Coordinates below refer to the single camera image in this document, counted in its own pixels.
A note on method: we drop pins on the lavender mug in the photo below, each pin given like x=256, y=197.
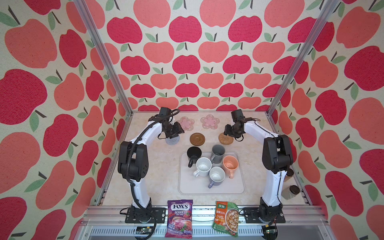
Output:
x=217, y=176

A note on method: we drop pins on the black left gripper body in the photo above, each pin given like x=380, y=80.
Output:
x=172, y=130

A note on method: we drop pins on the round woven rattan coaster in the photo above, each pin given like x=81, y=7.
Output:
x=225, y=140

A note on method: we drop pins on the green orange soup packet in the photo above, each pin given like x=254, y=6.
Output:
x=226, y=218

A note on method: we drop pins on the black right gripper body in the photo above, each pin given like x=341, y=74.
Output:
x=231, y=131

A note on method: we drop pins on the purple Fox's berries candy bag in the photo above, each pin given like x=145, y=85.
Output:
x=179, y=220

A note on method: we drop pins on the aluminium frame post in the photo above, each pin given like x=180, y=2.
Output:
x=319, y=24
x=87, y=18

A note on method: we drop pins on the round grey coaster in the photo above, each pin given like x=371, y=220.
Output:
x=172, y=141

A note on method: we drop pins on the pink flower silicone coaster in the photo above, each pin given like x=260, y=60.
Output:
x=210, y=122

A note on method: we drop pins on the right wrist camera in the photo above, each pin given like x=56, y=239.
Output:
x=237, y=116

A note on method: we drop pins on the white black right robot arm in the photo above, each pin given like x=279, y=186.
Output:
x=277, y=157

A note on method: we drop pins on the grey spice jar black lid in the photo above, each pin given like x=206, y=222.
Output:
x=290, y=192

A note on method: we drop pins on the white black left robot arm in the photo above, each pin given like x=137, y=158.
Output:
x=133, y=162

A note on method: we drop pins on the grey mug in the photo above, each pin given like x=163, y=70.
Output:
x=217, y=155

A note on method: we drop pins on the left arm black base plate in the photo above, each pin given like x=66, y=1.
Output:
x=150, y=216

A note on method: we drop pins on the orange pink mug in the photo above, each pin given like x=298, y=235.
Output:
x=230, y=165

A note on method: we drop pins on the black mug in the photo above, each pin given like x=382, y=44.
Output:
x=193, y=153

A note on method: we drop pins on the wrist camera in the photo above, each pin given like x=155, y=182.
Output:
x=165, y=112
x=237, y=116

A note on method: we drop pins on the aluminium frame post left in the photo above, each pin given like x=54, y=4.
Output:
x=87, y=18

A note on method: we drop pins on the aluminium frame post right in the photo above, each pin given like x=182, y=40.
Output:
x=319, y=24

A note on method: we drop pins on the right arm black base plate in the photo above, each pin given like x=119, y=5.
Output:
x=264, y=215

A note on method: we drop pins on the white mug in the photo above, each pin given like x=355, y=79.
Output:
x=204, y=166

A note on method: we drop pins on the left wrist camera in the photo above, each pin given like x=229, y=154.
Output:
x=165, y=112

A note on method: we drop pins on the aluminium front frame rail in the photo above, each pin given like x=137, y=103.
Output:
x=295, y=223

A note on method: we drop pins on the round brown wooden coaster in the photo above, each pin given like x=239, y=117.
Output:
x=197, y=139

